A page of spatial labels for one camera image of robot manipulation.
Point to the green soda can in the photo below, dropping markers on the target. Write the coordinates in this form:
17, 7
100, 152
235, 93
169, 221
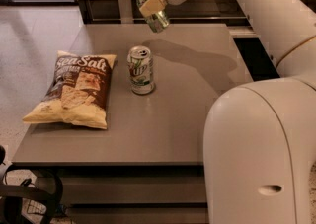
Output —
157, 22

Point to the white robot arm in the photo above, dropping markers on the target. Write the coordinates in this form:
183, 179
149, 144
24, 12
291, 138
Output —
259, 141

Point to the white 7up soda can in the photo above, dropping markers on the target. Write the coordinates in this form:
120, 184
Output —
140, 66

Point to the sea salt chips bag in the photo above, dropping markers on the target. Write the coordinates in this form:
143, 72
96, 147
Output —
78, 93

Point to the grey drawer cabinet table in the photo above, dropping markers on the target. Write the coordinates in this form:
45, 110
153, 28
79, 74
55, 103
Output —
146, 167

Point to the black office chair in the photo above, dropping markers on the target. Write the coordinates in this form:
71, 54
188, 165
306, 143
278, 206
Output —
12, 196

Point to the left metal bracket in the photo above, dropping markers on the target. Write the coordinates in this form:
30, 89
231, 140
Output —
125, 11

